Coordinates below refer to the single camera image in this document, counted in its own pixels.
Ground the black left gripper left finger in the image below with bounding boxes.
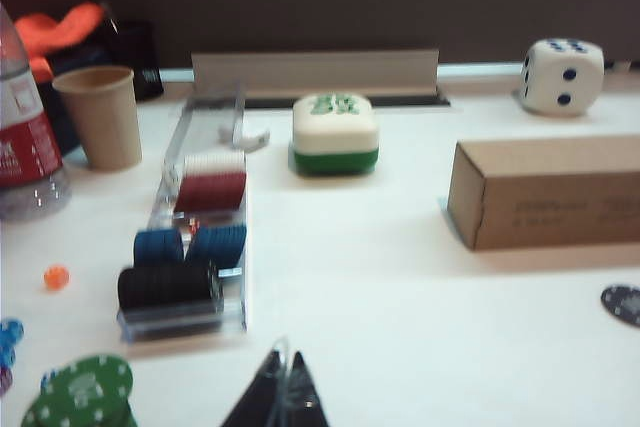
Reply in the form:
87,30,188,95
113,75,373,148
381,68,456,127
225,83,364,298
219,348,284,427

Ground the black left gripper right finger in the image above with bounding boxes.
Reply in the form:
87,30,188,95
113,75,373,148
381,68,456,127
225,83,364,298
288,349,332,427

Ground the clear acrylic chip tray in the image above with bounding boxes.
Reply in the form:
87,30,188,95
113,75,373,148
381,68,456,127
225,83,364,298
116,78,250,346

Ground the black poker chip stack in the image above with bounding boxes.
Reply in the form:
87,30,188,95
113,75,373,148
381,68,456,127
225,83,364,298
116,260,224,314

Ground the blue poker chip stack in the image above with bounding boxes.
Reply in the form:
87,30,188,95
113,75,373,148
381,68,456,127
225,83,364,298
185,223,249,267
132,228,186,269

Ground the green 20 poker chip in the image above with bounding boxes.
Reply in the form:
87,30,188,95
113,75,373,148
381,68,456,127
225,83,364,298
37,353,136,427

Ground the red poker chip stack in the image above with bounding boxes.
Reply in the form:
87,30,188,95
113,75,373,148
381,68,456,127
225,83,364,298
173,171,249,214

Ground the white poker chip stack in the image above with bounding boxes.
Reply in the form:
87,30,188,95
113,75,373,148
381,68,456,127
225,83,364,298
183,150,248,177

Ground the long brown cardboard box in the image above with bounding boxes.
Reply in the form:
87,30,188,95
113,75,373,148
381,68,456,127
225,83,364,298
445,135,640,253

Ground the black 100 poker chip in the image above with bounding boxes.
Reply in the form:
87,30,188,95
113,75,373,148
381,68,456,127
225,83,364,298
599,283,640,333

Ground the small blue die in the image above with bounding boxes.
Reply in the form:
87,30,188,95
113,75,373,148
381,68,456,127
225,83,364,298
0,341,19,371
39,369,64,394
0,317,26,348

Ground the small orange die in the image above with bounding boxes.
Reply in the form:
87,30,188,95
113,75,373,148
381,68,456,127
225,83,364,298
42,266,70,294

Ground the white and green container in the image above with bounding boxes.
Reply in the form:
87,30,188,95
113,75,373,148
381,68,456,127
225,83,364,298
288,92,382,180

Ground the brown paper cup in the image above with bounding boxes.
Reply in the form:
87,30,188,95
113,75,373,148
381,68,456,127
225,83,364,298
51,65,144,171

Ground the clear red-label water bottle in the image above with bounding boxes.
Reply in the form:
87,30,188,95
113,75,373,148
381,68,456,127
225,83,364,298
0,0,72,224

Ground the black pen holder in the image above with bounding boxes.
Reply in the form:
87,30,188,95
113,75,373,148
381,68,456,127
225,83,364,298
106,19,166,103

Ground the big white blue-dotted die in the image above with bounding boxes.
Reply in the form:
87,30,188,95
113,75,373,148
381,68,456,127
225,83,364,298
514,37,606,118

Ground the orange cloth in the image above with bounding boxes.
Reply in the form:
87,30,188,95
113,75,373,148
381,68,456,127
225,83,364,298
13,1,114,84

